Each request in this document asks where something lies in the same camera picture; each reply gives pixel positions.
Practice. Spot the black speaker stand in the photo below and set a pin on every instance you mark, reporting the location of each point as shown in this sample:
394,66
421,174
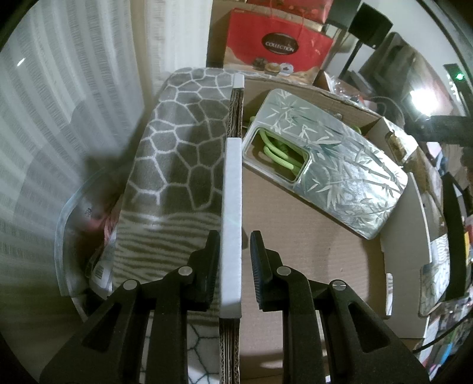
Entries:
351,57

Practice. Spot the white cardboard box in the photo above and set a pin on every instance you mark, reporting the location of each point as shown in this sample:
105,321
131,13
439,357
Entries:
295,229

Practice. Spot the red gift bag oval logo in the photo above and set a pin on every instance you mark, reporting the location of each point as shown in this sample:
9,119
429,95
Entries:
251,40

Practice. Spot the cardboard box of odds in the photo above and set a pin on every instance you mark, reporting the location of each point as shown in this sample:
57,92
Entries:
340,88

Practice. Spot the grey white patterned blanket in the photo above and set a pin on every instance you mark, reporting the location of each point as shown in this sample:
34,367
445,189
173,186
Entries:
177,147

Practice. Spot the black speaker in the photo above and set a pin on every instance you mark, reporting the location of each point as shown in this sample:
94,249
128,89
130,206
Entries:
342,13
371,27

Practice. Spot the red floral gift bag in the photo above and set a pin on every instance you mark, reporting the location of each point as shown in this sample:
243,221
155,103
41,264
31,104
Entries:
295,7

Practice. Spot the black device with light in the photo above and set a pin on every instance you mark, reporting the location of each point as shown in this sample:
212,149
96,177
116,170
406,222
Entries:
443,92

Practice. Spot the silver bamboo phone case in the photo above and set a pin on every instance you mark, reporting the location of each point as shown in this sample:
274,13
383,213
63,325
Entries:
351,177

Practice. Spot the clear plastic package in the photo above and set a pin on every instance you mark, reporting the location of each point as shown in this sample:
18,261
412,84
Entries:
74,229

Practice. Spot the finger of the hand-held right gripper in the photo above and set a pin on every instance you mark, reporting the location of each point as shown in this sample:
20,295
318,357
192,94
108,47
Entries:
443,127

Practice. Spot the white curtain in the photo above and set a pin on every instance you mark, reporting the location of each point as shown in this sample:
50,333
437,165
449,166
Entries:
74,92

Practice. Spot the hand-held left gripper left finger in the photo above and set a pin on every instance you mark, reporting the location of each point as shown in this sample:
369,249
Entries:
211,273

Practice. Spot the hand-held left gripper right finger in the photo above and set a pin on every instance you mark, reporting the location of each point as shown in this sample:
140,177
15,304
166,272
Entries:
258,273

